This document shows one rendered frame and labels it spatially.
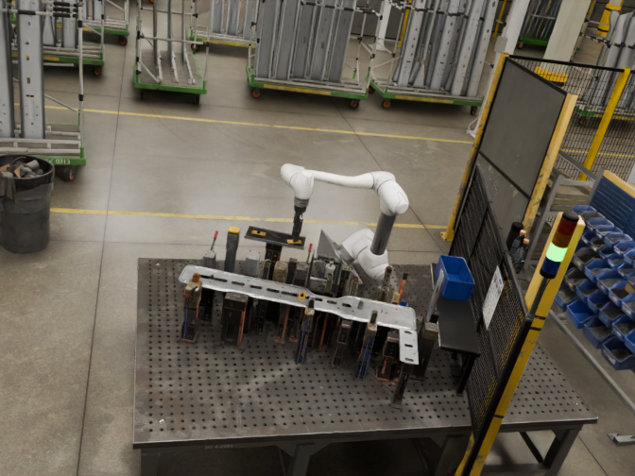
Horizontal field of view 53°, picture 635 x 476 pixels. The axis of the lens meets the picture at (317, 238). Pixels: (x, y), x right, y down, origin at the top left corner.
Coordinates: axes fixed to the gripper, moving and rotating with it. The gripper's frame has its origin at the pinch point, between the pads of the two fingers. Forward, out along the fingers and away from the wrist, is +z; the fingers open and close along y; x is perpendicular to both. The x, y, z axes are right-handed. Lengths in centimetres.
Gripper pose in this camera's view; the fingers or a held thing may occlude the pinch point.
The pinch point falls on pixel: (295, 234)
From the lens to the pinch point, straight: 385.5
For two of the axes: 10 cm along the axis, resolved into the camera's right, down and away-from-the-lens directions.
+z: -1.7, 8.6, 4.8
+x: 9.6, 0.4, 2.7
